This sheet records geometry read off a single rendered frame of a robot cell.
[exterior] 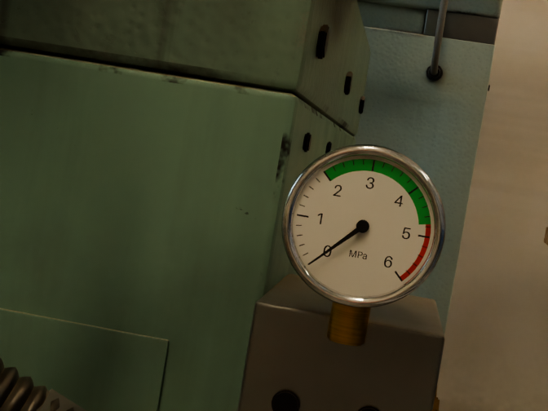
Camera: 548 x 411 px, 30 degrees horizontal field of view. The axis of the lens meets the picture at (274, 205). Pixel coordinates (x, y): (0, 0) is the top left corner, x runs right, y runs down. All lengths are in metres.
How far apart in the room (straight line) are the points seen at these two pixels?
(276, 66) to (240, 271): 0.09
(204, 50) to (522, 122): 2.44
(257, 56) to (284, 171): 0.05
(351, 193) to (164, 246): 0.11
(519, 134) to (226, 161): 2.44
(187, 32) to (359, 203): 0.13
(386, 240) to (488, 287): 2.50
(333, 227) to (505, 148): 2.49
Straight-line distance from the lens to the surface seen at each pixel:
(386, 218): 0.39
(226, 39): 0.47
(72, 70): 0.48
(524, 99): 2.89
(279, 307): 0.43
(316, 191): 0.40
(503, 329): 2.90
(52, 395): 0.40
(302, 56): 0.46
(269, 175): 0.46
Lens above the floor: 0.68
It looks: 3 degrees down
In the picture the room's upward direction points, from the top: 9 degrees clockwise
